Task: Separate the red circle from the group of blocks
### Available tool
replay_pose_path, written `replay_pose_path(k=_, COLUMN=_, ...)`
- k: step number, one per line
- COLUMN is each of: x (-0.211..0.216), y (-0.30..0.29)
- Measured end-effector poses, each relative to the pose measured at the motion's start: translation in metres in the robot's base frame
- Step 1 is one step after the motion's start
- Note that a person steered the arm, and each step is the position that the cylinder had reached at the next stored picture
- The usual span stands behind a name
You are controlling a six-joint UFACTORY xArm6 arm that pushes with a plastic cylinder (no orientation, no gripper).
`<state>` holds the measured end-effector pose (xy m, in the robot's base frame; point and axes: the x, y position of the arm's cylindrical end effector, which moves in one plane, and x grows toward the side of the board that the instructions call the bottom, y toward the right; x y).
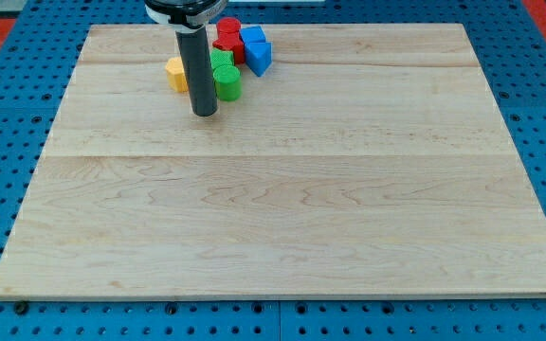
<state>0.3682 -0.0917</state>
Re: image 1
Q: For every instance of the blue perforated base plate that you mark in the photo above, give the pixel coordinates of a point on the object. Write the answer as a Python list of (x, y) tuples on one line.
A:
[(36, 62)]

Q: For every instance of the blue cube block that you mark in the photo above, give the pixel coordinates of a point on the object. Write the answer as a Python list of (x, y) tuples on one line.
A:
[(252, 35)]

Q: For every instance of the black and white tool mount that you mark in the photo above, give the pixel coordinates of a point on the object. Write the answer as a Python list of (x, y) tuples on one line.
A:
[(184, 15)]

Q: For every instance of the green star block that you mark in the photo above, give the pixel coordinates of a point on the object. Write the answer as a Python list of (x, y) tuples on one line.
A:
[(219, 58)]

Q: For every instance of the light wooden board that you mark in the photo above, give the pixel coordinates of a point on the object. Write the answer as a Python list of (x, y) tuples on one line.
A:
[(368, 162)]

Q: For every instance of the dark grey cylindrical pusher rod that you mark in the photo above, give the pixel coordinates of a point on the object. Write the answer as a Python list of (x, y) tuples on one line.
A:
[(194, 52)]

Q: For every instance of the blue triangle block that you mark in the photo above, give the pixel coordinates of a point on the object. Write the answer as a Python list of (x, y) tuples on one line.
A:
[(258, 57)]

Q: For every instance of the red star block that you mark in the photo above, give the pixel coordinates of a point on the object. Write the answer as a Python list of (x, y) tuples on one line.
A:
[(233, 43)]

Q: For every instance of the red cylinder block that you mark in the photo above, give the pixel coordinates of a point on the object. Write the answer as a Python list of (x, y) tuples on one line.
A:
[(228, 26)]

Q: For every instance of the yellow hexagon block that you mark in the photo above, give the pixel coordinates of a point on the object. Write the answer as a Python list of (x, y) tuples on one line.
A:
[(176, 75)]

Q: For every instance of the green cylinder block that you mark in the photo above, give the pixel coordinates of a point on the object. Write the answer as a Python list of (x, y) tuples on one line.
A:
[(227, 81)]

